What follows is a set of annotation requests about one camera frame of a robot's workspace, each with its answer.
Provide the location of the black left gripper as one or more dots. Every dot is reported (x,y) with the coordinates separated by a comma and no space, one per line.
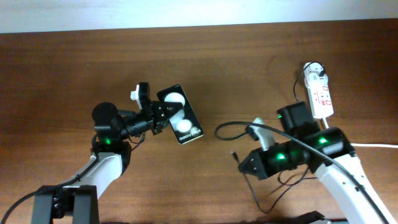
(154,107)

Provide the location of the black smartphone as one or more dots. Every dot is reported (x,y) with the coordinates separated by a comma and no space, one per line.
(184,123)

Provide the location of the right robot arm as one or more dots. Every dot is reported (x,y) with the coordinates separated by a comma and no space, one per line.
(329,155)

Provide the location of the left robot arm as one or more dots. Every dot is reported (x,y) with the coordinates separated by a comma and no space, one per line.
(109,157)

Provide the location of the white usb charger adapter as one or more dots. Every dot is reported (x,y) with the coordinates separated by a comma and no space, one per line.
(315,77)

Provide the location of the white power strip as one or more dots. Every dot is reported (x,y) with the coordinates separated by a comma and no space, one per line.
(320,97)

